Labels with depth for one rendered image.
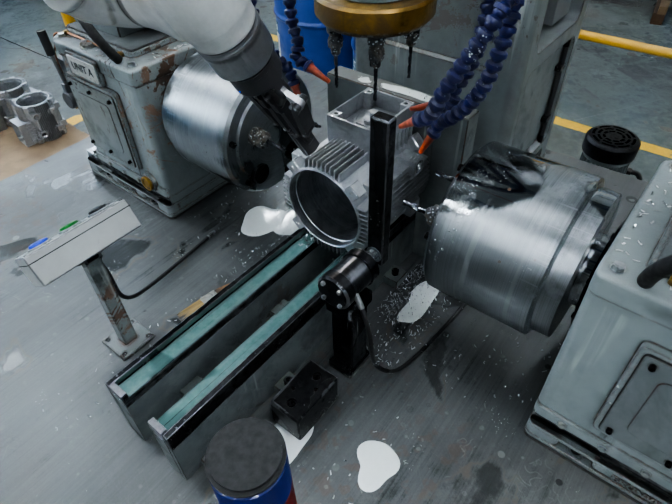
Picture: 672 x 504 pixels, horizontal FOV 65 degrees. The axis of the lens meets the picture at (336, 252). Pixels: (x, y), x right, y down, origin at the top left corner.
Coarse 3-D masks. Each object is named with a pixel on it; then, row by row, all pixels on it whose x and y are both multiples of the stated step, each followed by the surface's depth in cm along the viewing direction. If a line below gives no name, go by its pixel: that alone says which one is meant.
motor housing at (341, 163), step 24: (336, 144) 89; (312, 168) 86; (336, 168) 85; (360, 168) 87; (408, 168) 91; (288, 192) 94; (312, 192) 99; (336, 192) 103; (408, 192) 93; (312, 216) 98; (336, 216) 100; (360, 216) 86; (336, 240) 96; (360, 240) 90
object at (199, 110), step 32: (192, 64) 101; (192, 96) 98; (224, 96) 95; (192, 128) 99; (224, 128) 94; (256, 128) 99; (192, 160) 107; (224, 160) 98; (256, 160) 103; (288, 160) 112
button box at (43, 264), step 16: (112, 208) 82; (128, 208) 83; (80, 224) 79; (96, 224) 80; (112, 224) 82; (128, 224) 83; (48, 240) 78; (64, 240) 77; (80, 240) 79; (96, 240) 80; (112, 240) 82; (32, 256) 74; (48, 256) 76; (64, 256) 77; (80, 256) 79; (32, 272) 75; (48, 272) 76; (64, 272) 77
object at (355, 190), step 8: (416, 136) 93; (408, 144) 94; (416, 144) 93; (296, 160) 89; (296, 168) 89; (352, 184) 83; (360, 184) 84; (352, 192) 83; (360, 192) 83; (352, 200) 84; (296, 216) 97; (296, 224) 98; (352, 248) 92; (360, 248) 92
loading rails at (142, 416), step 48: (288, 240) 98; (240, 288) 91; (288, 288) 99; (192, 336) 84; (240, 336) 93; (288, 336) 85; (144, 384) 78; (192, 384) 86; (240, 384) 79; (144, 432) 82; (192, 432) 74
